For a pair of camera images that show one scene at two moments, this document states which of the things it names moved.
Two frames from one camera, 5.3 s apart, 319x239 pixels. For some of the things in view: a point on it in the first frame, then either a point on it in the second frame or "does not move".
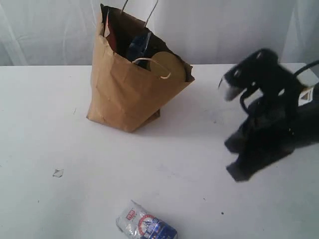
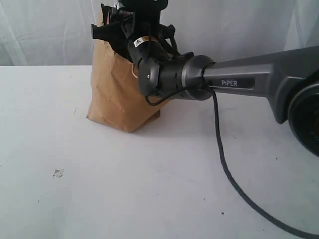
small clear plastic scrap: [58, 173] does not move
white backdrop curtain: [210, 33] does not move
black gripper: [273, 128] -> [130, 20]
